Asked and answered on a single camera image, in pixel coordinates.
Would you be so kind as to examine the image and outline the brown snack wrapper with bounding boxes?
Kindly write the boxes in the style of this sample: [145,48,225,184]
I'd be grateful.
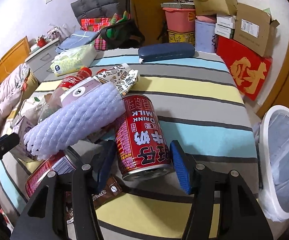
[65,175,122,224]

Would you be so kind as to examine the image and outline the purple yogurt carton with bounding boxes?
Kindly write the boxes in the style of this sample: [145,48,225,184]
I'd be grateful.
[10,116,36,163]

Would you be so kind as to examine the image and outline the red milk can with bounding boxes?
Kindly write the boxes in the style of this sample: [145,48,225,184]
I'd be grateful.
[115,94,172,181]
[24,146,85,198]

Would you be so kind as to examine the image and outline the red milk can front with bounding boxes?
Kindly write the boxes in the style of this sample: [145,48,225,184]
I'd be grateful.
[24,146,85,198]

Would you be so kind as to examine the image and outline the white foam net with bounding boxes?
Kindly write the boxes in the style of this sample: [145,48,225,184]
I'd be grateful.
[23,83,125,160]

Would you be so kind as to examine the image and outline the white paper bag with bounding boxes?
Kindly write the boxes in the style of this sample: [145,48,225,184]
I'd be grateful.
[18,93,52,125]

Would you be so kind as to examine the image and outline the white trash bin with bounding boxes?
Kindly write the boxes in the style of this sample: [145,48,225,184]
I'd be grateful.
[258,105,289,222]

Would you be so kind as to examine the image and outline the bed with floral quilt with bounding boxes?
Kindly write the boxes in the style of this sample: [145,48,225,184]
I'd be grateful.
[0,63,39,134]

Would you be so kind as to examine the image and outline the striped tablecloth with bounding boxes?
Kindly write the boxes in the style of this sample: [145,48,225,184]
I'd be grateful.
[0,48,260,240]

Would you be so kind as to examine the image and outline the wooden headboard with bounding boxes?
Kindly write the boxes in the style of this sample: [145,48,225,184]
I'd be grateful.
[0,36,30,83]

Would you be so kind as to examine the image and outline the grey drawer cabinet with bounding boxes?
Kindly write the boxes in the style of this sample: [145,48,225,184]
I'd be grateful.
[25,38,61,83]

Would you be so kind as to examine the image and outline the tissue pack yellow green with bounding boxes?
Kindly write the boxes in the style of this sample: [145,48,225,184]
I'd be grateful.
[50,44,98,76]

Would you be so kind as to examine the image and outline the red gift box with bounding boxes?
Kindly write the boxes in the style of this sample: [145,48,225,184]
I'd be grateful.
[217,36,272,101]

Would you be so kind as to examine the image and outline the navy glasses case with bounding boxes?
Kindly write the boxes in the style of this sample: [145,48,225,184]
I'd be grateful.
[138,42,195,63]

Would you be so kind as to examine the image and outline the folded blue blanket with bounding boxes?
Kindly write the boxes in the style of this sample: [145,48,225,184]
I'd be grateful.
[55,30,100,54]

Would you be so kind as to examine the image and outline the yellow tin box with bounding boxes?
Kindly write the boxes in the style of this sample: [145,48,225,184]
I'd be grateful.
[168,30,195,45]

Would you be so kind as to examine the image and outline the red plaid blanket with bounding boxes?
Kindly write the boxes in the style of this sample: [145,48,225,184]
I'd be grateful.
[80,11,131,50]

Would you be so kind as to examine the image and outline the light blue round container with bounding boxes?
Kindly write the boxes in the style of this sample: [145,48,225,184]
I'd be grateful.
[195,20,218,53]

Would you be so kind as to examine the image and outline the stacked white small boxes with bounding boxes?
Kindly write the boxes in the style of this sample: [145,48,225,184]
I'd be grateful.
[214,14,236,39]

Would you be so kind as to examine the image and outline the pink plastic bucket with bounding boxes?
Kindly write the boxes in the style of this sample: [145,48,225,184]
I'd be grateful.
[163,8,196,33]

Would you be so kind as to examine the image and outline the wooden wardrobe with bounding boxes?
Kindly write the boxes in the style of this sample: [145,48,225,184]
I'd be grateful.
[131,0,173,45]

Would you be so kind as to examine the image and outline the open cardboard box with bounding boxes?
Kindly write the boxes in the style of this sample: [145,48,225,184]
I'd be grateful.
[233,3,279,57]

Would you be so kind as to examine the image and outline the grey cushioned chair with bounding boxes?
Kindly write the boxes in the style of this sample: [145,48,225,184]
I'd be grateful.
[71,0,130,26]

